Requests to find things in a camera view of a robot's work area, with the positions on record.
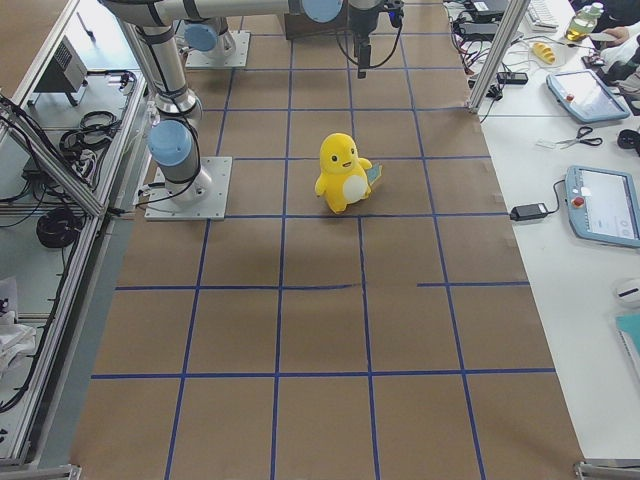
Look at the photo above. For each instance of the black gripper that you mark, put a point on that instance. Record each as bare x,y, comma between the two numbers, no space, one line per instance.
361,20

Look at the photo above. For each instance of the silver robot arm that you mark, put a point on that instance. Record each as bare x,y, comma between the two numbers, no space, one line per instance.
153,25
210,36

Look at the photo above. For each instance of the yellow plush duck toy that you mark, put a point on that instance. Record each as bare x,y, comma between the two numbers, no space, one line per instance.
345,177

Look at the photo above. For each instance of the yellow banana toy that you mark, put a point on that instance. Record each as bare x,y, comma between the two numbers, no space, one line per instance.
543,52

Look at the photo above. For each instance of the black power adapter brick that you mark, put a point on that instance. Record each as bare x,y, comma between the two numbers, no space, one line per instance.
527,212

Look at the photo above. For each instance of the far blue teach pendant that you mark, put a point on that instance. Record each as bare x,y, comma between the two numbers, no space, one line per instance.
585,97

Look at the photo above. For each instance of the blue teach pendant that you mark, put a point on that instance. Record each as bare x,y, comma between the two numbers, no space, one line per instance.
585,97
603,206

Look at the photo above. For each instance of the green tea bottle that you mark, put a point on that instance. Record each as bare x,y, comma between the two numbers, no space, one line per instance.
584,22

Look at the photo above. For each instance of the brown kraft paper mat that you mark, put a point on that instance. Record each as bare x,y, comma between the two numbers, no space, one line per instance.
398,339

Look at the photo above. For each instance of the near blue teach pendant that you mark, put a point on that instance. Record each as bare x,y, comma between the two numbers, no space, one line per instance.
603,206

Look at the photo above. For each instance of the grey control box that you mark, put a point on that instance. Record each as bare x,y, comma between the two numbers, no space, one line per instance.
65,73

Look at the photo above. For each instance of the teal notebook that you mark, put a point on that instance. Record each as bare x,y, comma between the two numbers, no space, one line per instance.
628,328

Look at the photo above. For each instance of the crumpled white paper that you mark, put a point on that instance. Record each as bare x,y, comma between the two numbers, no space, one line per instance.
18,341

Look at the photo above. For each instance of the aluminium frame post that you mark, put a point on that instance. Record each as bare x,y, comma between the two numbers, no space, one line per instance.
511,20

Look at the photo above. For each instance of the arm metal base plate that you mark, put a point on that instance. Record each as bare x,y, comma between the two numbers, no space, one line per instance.
197,60
205,199

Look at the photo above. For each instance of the black handled scissors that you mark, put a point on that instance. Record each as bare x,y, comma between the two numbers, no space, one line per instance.
582,136

